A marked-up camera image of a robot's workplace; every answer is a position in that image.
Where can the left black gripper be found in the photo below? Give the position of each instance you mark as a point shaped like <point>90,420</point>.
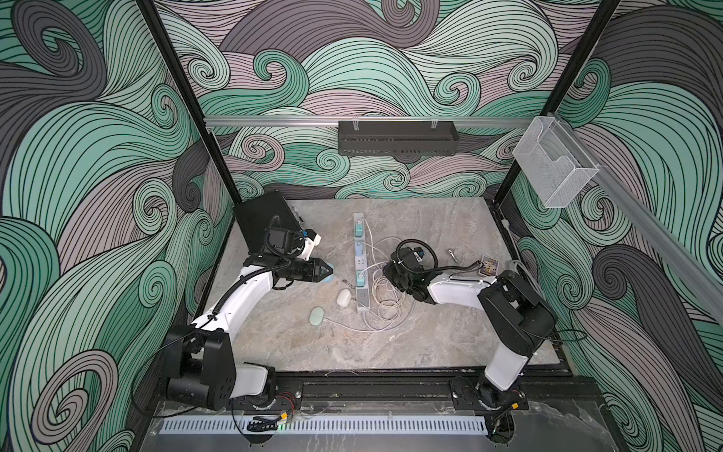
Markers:
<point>311,274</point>

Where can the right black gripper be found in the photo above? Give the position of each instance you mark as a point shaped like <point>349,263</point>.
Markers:
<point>389,269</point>

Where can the white earbud case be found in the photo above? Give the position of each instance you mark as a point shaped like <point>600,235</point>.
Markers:
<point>344,298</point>

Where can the white power strip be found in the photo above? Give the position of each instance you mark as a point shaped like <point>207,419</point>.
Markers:
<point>360,263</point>

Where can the blue earbud case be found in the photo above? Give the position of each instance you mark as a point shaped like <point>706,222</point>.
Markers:
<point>329,274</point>

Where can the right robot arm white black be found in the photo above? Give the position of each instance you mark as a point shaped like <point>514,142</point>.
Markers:
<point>520,317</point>

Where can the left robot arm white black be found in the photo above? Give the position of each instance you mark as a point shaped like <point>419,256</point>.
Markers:
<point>198,364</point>

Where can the small card box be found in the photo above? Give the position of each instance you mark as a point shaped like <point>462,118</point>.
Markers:
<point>489,267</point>

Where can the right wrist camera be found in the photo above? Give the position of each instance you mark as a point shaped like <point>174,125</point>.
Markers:
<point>419,254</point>

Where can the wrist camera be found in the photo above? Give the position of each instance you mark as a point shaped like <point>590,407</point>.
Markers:
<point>305,244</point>
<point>419,254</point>

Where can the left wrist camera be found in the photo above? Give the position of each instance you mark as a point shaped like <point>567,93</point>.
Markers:
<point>305,244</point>

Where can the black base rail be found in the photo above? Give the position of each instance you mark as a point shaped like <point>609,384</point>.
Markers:
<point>462,387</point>

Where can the black wall shelf tray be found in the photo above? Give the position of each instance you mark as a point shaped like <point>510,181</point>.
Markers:
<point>405,140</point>

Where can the clear acrylic wall bin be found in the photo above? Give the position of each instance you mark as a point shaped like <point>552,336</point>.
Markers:
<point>554,160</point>

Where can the aluminium wall rail back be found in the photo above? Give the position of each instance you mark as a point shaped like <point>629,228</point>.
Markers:
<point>333,121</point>

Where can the aluminium wall rail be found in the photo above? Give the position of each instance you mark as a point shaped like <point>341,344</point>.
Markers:
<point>333,121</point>
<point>622,179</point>

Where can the white slotted cable duct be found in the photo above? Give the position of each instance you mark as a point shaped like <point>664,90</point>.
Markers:
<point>332,424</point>

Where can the aluminium wall rail right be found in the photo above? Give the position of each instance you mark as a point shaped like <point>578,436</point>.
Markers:
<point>622,179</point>

